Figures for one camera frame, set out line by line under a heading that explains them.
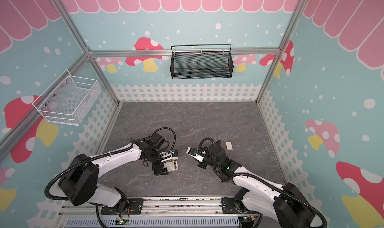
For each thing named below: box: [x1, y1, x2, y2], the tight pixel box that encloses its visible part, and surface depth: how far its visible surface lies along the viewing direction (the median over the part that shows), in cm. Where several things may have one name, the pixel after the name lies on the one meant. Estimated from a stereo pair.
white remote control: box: [163, 160, 179, 172], surface depth 89 cm
